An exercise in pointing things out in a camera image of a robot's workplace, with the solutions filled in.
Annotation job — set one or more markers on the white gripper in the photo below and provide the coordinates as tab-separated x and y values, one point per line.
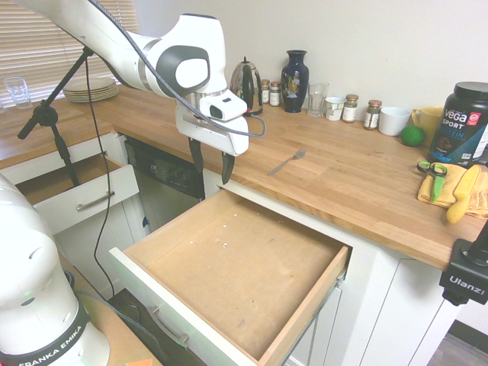
225	142

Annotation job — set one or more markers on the silver metal fork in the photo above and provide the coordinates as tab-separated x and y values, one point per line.
286	162

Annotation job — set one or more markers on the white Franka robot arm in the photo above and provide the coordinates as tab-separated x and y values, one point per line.
114	42

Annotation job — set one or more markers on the large open wooden drawer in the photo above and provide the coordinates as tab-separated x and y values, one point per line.
236	274

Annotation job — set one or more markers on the small open white drawer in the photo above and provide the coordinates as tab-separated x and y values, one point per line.
87	190

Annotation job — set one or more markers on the stainless steel dishwasher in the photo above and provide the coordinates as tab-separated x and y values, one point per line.
164	187

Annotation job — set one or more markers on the small spice jar brown lid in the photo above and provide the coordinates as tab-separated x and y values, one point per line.
275	94
265	91

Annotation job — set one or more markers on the dark blue painted vase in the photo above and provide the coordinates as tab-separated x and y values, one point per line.
293	82

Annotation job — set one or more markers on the clear drinking glass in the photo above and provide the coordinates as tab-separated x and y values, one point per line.
318	100

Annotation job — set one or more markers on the stack of beige plates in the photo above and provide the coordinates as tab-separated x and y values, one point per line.
101	91

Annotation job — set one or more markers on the small white labelled cup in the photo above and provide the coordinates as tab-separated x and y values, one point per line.
334	110

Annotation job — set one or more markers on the green spice jar copper lid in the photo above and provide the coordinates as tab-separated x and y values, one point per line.
350	110

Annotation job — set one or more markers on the brown spice jar copper lid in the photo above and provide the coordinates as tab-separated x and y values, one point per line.
371	116

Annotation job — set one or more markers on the black box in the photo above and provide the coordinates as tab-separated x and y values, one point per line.
129	309

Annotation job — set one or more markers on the white ceramic cup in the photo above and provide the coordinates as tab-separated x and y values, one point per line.
393	122

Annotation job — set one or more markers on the green lime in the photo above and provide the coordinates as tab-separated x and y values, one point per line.
412	136

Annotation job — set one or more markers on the clear tumbler glass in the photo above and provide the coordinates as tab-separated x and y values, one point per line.
17	93

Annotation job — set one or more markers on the wooden window blinds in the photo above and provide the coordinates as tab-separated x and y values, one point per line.
34	49

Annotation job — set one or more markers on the orange sticky note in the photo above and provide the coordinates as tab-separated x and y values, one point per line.
139	362

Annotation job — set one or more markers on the yellow mug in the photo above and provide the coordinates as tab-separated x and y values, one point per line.
429	120

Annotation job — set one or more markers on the white kitchen cabinet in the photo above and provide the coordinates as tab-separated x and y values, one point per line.
381	305

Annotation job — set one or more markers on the black Vega protein tub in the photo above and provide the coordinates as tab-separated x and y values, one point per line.
457	126

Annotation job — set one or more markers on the yellow knife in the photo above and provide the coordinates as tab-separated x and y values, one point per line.
463	194

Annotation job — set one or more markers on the yellow folded cloth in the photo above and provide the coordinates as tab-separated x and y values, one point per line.
472	198

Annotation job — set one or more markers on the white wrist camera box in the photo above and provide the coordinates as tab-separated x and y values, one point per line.
225	104

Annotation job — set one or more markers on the black camera boom stand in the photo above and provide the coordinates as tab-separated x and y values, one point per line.
49	114

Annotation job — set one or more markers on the black Ulanzi camera mount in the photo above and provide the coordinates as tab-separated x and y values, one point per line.
463	274

